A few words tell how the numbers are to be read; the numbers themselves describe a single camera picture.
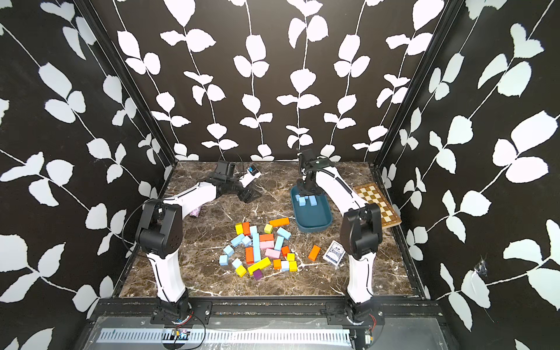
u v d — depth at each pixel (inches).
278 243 35.5
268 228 36.6
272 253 34.1
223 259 33.2
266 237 35.9
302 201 39.8
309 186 31.1
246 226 36.9
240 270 32.2
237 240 35.6
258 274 32.1
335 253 34.0
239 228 36.7
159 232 20.5
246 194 33.8
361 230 20.2
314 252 34.6
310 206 40.8
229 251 33.9
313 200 40.9
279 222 38.2
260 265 33.2
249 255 33.7
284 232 36.7
